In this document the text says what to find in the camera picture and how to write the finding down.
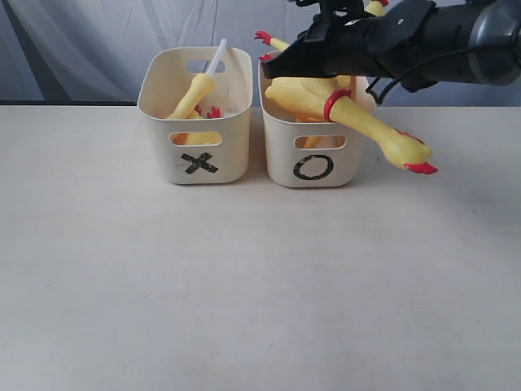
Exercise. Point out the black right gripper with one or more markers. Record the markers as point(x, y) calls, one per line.
point(333, 45)

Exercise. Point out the whole rubber chicken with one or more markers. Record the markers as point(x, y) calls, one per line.
point(337, 100)
point(309, 140)

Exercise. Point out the broken chicken head neck piece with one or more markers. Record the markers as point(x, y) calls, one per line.
point(202, 84)

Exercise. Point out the headless rubber chicken body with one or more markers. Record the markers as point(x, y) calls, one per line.
point(199, 138)

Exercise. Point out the cream bin marked O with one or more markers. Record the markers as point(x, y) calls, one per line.
point(292, 166)

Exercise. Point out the cream bin marked X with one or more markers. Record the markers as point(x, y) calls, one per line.
point(166, 81)

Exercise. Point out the blue grey backdrop curtain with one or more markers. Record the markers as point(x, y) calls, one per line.
point(80, 51)

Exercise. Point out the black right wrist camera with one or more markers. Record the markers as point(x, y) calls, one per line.
point(330, 7)

